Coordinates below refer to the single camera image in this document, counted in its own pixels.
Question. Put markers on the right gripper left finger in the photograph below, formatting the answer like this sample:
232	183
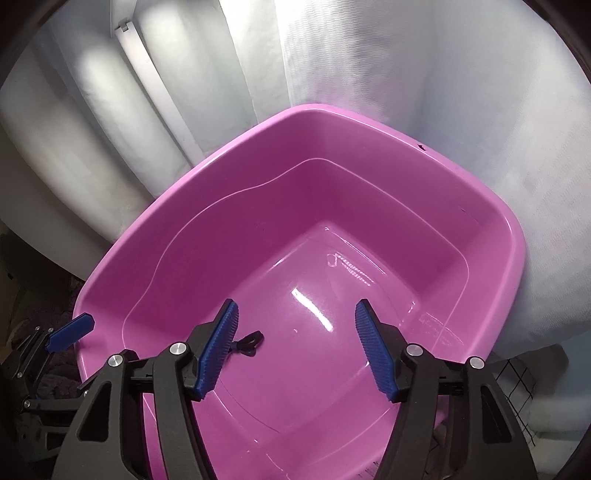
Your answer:
210	344

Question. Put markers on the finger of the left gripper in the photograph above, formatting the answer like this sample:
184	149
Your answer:
70	333

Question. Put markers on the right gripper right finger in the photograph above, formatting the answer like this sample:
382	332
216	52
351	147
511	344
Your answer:
383	344

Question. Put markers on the pink plastic bin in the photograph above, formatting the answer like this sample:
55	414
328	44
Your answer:
297	220

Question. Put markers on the white sheer curtain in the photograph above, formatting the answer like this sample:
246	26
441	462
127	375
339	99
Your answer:
110	102

